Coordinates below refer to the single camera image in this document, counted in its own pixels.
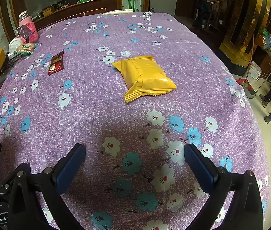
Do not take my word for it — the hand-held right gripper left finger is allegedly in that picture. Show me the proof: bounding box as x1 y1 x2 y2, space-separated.
7 143 87 230

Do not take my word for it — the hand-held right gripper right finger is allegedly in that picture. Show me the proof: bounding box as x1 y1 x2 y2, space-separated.
184 144 264 230

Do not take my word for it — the dark red gold snack packet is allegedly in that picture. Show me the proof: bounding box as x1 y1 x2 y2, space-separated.
48 50 65 76

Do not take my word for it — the yellow snack packet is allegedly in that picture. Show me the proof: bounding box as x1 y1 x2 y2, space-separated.
112 56 177 103

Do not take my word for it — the purple floral tablecloth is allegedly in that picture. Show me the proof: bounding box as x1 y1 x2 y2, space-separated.
0 11 271 230

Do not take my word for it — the green biscuit packet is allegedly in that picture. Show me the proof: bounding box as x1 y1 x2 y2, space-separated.
14 43 41 56

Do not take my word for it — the white cup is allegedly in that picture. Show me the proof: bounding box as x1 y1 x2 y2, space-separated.
8 35 28 54

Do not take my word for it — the white plastic bucket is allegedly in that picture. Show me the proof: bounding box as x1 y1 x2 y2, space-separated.
247 61 263 81

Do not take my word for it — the dark patterned tag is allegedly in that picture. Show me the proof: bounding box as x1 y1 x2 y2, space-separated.
16 25 35 39

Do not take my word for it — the pink knit-sleeved bottle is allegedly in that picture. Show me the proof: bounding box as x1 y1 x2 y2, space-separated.
18 10 39 43

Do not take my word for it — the green plastic bag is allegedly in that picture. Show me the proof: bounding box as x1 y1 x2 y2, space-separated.
261 29 271 49

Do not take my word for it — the golden wooden cabinet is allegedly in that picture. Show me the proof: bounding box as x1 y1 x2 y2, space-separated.
219 0 271 64

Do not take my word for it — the dark hanging jacket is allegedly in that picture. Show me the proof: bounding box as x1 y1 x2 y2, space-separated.
193 0 212 29

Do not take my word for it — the wooden stair railing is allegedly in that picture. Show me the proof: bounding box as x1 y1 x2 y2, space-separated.
210 0 239 29

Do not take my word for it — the brown wooden counter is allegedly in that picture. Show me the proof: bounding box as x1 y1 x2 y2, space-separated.
34 0 118 30

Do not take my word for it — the white remote control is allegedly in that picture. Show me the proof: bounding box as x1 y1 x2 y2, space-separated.
103 9 134 15

